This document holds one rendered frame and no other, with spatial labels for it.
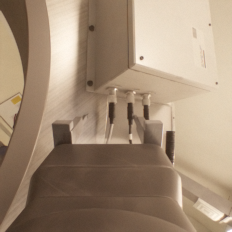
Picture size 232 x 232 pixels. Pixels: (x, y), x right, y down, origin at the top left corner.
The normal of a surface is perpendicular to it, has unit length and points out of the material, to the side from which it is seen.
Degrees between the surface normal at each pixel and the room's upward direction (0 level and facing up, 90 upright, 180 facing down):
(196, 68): 90
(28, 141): 90
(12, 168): 90
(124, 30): 137
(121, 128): 90
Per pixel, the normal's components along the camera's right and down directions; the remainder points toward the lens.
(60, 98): 0.51, -0.14
